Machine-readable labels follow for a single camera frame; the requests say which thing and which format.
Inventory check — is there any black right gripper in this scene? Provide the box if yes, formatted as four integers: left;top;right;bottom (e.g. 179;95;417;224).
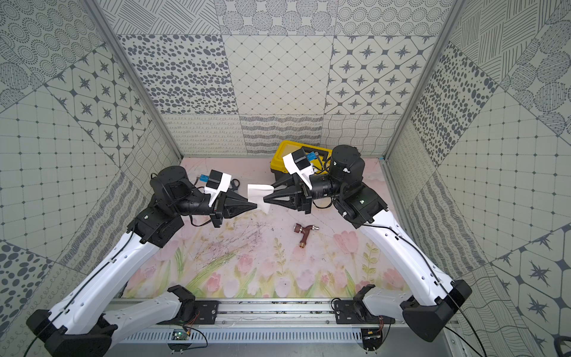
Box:
263;172;346;215

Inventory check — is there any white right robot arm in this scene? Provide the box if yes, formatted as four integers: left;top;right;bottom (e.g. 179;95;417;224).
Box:
263;144;472;342

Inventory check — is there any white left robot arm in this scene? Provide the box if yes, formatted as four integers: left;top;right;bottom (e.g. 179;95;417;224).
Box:
26;166;257;356

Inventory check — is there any yellow and black toolbox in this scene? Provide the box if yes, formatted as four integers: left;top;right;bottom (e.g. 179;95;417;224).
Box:
269;140;333;179

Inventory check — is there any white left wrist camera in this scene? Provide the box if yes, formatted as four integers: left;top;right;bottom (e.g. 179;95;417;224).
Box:
199;170;232;207

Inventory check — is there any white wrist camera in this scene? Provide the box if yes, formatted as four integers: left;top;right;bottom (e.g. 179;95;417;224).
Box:
199;170;232;207
283;149;318;190

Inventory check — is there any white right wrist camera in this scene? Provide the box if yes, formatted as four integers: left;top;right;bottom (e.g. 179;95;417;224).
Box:
283;149;318;190

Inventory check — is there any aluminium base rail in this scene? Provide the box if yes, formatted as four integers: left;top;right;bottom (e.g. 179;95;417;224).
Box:
107;298;462;356

